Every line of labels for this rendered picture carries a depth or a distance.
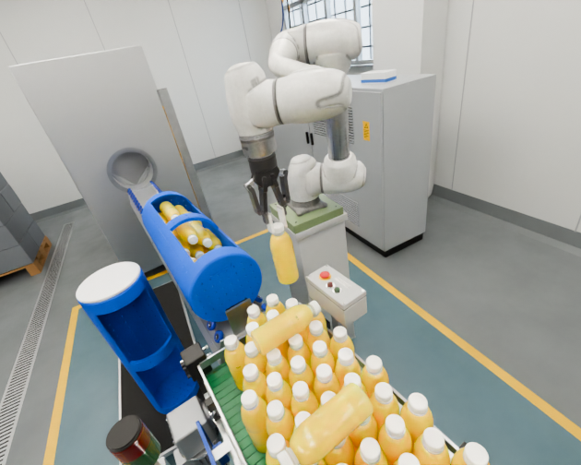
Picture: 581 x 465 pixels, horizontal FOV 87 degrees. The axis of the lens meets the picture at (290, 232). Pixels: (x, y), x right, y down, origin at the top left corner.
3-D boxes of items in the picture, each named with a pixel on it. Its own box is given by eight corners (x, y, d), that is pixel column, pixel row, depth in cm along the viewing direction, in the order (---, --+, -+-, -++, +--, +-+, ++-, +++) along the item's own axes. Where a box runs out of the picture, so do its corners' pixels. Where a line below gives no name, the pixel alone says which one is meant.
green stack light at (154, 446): (157, 432, 66) (148, 420, 63) (164, 459, 61) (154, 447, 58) (125, 453, 63) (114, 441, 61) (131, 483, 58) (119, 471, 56)
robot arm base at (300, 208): (309, 191, 182) (308, 183, 179) (328, 206, 165) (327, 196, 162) (281, 201, 177) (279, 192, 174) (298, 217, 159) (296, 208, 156)
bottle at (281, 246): (277, 285, 101) (265, 238, 91) (278, 271, 107) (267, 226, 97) (298, 283, 100) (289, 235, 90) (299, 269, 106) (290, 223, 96)
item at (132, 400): (182, 290, 294) (176, 278, 287) (227, 435, 175) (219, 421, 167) (124, 315, 278) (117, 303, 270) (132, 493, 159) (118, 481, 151)
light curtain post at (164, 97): (231, 280, 295) (164, 88, 207) (234, 282, 290) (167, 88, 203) (226, 282, 292) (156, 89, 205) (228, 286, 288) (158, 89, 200)
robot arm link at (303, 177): (292, 189, 174) (287, 151, 162) (325, 187, 170) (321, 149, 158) (287, 203, 161) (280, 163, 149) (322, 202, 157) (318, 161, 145)
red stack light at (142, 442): (148, 420, 63) (139, 410, 61) (154, 447, 58) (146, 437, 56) (114, 441, 61) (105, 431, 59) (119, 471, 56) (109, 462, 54)
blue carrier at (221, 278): (199, 224, 192) (183, 183, 177) (269, 296, 126) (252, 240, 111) (154, 245, 181) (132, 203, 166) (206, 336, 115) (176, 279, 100)
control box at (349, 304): (329, 284, 120) (326, 263, 114) (367, 312, 105) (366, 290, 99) (309, 296, 116) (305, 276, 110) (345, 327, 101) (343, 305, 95)
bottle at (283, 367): (302, 397, 93) (292, 358, 84) (283, 412, 90) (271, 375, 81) (289, 381, 99) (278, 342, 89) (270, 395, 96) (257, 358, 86)
